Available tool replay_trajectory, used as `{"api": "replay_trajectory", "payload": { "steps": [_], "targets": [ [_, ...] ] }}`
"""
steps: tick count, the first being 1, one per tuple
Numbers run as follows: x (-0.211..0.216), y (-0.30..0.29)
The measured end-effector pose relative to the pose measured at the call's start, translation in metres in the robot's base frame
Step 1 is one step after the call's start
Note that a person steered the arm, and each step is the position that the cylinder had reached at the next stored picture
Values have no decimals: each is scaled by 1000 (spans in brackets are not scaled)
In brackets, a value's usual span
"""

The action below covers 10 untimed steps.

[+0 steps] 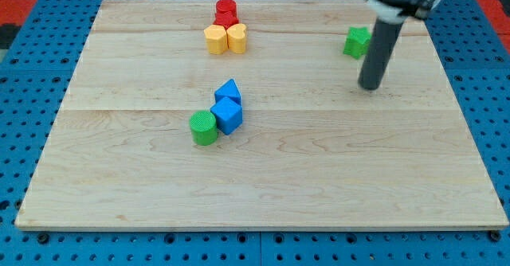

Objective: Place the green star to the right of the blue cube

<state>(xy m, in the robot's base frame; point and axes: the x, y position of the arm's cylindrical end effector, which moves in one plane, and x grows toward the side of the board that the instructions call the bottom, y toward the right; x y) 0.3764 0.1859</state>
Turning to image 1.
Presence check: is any green star block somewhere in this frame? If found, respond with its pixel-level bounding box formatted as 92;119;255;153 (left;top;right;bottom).
343;27;371;60

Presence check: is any blue cube block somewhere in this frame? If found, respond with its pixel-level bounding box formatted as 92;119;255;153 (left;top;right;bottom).
210;97;243;135

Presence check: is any red star block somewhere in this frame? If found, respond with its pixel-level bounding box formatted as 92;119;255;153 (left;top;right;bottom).
213;11;239;29

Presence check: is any blue triangular prism block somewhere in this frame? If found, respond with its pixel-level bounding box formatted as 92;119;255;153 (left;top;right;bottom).
214;79;241;105

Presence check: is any green cylinder block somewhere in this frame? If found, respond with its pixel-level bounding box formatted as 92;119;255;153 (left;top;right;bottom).
189;110;218;146

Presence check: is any light wooden board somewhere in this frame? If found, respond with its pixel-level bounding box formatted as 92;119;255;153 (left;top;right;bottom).
15;0;508;232

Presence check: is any yellow pentagon block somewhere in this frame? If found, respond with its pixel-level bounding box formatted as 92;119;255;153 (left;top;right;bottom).
203;25;228;55

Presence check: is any yellow heart block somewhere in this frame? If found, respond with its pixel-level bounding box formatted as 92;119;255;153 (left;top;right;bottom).
226;23;247;54

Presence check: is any red cylinder block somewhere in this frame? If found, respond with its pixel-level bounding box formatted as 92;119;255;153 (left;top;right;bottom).
215;0;237;17

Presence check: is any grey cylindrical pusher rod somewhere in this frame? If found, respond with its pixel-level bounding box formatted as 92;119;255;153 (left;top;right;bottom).
358;18;403;91

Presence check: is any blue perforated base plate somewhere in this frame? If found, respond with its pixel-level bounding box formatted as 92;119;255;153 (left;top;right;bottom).
1;0;509;265

